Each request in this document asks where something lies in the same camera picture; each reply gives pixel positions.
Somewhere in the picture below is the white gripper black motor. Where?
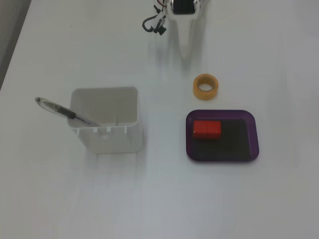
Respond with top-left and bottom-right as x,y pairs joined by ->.
168,0 -> 200,60

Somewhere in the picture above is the yellow tape roll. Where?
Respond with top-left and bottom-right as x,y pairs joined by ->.
192,73 -> 219,102

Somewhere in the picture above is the red ribbed block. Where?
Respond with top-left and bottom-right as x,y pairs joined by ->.
193,120 -> 222,142

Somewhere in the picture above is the purple metal tray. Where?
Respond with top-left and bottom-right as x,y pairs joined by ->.
185,109 -> 260,163

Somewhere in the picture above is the white plastic container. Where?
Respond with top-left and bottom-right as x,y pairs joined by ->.
68,86 -> 145,154

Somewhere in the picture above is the clear black ballpoint pen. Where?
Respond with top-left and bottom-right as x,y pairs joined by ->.
34,96 -> 102,127

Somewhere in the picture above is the black cable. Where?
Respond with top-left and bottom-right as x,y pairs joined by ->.
142,0 -> 167,35

